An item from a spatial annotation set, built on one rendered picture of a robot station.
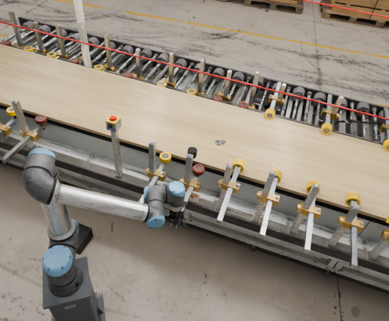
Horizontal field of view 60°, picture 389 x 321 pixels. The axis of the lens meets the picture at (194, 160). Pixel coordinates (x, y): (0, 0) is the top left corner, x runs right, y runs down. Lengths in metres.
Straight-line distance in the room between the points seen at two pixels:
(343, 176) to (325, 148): 0.29
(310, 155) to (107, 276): 1.80
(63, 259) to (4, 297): 1.08
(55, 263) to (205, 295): 1.26
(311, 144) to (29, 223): 2.42
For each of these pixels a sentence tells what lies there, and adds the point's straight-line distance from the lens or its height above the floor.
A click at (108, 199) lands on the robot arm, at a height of 1.29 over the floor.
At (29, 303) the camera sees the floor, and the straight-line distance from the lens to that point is 2.89.
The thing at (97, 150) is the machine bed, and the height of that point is 0.66.
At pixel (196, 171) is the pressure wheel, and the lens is 2.24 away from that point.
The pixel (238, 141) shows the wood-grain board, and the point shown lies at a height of 0.90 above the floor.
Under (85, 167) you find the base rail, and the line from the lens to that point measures 2.58.
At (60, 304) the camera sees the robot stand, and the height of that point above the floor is 0.60.
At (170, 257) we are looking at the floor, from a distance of 2.89.
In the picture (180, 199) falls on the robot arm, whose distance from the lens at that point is 1.77.
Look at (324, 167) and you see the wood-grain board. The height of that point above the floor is 0.90.
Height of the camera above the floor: 2.53
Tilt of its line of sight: 45 degrees down
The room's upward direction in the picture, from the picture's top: 7 degrees clockwise
